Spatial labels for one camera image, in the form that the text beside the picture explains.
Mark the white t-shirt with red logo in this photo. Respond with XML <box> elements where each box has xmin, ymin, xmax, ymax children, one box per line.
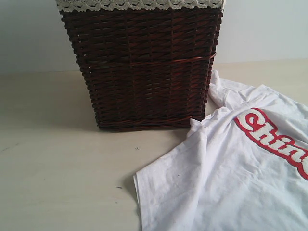
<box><xmin>134</xmin><ymin>71</ymin><xmax>308</xmax><ymax>231</ymax></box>

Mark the cream lace basket liner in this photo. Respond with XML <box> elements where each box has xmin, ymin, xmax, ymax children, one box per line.
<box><xmin>56</xmin><ymin>0</ymin><xmax>226</xmax><ymax>12</ymax></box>

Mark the dark brown wicker basket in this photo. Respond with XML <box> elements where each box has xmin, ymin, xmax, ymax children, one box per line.
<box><xmin>60</xmin><ymin>7</ymin><xmax>223</xmax><ymax>130</ymax></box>

